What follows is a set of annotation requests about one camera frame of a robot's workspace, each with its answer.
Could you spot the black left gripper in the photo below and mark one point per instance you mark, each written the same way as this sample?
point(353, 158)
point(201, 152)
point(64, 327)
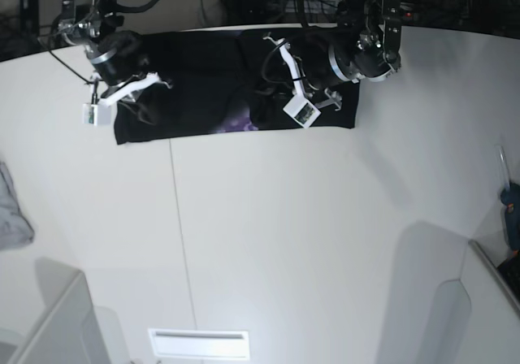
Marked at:
point(331, 60)

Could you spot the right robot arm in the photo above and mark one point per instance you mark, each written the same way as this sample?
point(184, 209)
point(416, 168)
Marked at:
point(82, 21)

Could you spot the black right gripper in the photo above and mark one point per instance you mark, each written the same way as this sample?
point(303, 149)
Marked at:
point(116, 57)

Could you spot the blue glue gun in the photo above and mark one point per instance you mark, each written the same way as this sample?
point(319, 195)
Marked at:
point(509, 198)

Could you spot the black keyboard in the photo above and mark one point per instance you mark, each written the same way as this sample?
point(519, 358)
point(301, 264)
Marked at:
point(510, 272)

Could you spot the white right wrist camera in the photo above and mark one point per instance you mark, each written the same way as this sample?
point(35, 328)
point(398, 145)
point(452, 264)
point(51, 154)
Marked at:
point(98, 111)

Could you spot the grey cloth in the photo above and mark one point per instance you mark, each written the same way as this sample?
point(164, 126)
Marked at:
point(16, 231)

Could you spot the black T-shirt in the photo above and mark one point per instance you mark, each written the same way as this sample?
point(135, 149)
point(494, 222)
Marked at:
point(227, 81)

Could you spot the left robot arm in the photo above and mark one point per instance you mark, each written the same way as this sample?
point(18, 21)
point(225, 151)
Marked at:
point(357, 17)

